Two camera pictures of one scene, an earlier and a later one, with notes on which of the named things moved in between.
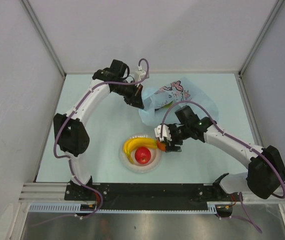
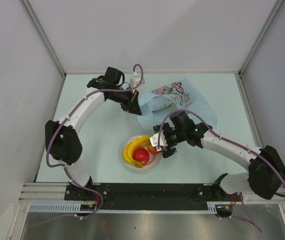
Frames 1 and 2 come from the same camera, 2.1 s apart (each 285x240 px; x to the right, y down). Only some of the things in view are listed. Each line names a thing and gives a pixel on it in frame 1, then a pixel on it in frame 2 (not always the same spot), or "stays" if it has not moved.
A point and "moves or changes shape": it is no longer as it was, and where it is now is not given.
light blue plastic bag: x=169 y=96 stays
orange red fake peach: x=161 y=145 moves or changes shape
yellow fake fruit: x=132 y=143 moves or changes shape
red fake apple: x=142 y=155 stays
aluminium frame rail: x=57 y=192 stays
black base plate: x=147 y=195 stays
